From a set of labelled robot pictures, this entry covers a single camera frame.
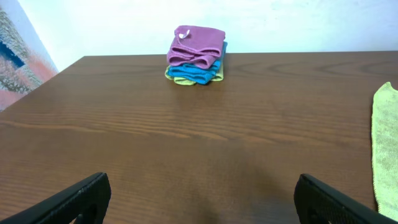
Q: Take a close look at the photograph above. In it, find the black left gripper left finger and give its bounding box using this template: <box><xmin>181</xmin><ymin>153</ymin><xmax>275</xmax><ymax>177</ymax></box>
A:
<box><xmin>1</xmin><ymin>172</ymin><xmax>111</xmax><ymax>224</ymax></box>

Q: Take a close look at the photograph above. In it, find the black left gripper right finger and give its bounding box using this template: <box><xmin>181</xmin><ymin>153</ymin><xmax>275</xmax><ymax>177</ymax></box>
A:
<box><xmin>294</xmin><ymin>174</ymin><xmax>397</xmax><ymax>224</ymax></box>

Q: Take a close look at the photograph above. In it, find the light green cloth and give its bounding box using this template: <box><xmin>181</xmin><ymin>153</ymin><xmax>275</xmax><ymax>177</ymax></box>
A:
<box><xmin>371</xmin><ymin>82</ymin><xmax>397</xmax><ymax>221</ymax></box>

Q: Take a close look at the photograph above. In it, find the folded yellow-green cloth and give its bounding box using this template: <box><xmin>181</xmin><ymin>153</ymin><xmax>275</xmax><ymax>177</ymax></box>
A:
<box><xmin>164</xmin><ymin>60</ymin><xmax>224</xmax><ymax>86</ymax></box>

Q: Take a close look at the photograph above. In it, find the folded blue cloth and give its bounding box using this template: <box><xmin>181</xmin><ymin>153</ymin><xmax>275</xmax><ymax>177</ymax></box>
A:
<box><xmin>167</xmin><ymin>42</ymin><xmax>228</xmax><ymax>85</ymax></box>

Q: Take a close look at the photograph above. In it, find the folded purple cloth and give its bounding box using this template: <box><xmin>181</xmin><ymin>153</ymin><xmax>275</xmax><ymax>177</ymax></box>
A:
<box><xmin>167</xmin><ymin>26</ymin><xmax>226</xmax><ymax>69</ymax></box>

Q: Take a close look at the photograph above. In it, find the patterned carpet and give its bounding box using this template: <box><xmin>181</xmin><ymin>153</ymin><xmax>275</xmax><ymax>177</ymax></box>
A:
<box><xmin>1</xmin><ymin>1</ymin><xmax>58</xmax><ymax>111</ymax></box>

